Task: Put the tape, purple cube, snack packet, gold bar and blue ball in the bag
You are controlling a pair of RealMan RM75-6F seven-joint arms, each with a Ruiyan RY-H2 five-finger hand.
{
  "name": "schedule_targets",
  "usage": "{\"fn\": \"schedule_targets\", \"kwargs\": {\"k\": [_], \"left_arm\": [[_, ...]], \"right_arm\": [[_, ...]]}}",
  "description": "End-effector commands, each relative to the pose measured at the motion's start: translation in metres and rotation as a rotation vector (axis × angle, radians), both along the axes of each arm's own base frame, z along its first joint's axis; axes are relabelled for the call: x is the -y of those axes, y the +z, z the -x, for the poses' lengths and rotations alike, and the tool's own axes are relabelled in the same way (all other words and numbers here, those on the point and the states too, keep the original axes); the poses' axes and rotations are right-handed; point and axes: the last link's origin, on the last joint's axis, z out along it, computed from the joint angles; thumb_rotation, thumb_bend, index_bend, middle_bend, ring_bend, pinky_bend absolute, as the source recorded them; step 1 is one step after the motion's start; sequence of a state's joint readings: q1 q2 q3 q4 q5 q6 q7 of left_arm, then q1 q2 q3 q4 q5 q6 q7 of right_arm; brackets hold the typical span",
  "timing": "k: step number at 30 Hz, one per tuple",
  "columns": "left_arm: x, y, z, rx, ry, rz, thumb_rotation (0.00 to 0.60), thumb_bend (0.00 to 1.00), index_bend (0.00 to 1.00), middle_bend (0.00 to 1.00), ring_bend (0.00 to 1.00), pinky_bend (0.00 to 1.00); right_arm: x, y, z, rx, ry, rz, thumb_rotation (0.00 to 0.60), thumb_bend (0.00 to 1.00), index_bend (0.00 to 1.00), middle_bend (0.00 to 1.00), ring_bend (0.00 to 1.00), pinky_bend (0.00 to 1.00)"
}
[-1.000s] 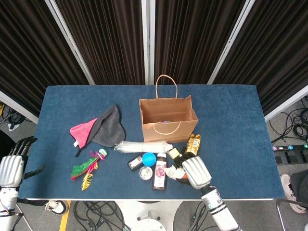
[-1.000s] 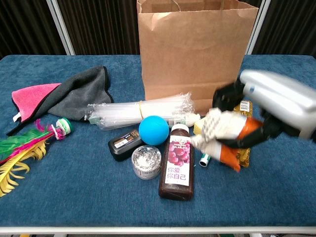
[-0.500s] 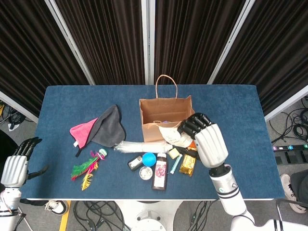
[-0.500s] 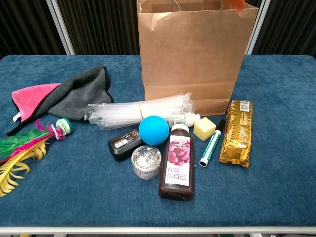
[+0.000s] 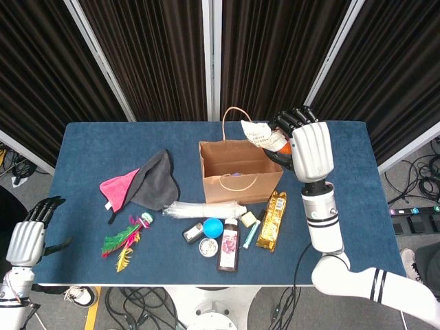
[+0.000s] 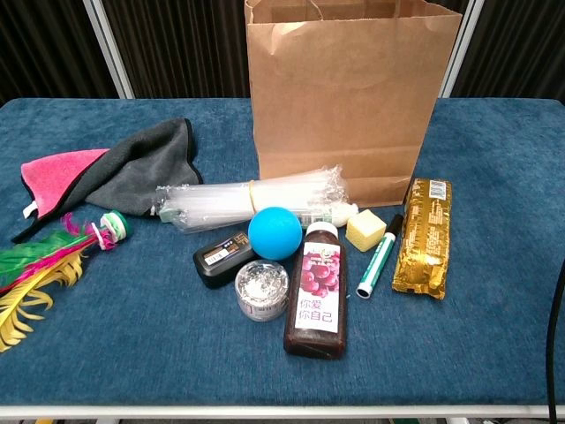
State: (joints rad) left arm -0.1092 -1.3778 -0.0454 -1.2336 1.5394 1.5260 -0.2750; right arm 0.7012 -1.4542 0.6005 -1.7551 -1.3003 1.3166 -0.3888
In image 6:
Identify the blue ball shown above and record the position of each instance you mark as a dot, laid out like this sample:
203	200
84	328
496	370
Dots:
274	233

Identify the gold snack packet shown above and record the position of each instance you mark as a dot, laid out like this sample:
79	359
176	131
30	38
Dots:
426	238

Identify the brown paper bag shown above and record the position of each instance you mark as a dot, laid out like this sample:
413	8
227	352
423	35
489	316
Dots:
344	110

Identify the clear straw bundle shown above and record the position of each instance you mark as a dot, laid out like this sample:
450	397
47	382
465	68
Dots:
220	201

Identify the round silver pin tin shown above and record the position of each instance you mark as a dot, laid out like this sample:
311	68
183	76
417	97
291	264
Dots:
261	289

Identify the black ink bottle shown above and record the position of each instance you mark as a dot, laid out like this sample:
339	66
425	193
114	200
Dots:
218	260

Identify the yellow sponge cube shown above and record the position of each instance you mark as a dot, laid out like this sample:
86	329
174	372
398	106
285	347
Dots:
365	229

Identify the grape juice bottle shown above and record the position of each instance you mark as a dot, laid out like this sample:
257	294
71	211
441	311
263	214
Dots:
317	300

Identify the green marker pen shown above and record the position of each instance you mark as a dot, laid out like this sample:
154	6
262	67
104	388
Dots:
377	260

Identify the grey pink cloth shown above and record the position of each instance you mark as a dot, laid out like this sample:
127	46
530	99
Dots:
141	172

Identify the black pleated partition panel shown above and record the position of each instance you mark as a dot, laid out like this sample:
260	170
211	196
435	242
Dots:
516	48
185	48
44	48

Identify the blue table mat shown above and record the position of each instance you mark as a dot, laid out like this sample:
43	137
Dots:
154	353

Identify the colourful feather shuttlecock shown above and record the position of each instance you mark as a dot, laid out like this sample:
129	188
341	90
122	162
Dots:
39	265

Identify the white partition frame post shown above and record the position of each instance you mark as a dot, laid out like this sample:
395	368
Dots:
110	53
461	53

